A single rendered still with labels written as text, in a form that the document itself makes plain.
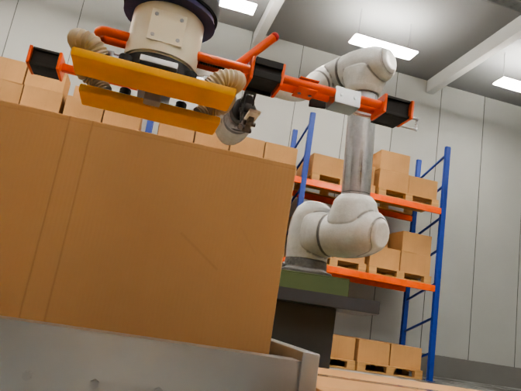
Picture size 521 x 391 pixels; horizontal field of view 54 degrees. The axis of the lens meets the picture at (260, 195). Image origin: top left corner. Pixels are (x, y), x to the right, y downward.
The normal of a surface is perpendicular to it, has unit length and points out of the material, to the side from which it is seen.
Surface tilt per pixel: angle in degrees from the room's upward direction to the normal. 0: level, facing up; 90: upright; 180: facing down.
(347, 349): 90
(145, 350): 90
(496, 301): 90
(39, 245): 90
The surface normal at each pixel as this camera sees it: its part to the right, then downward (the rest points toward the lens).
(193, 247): 0.22, -0.19
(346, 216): -0.59, -0.30
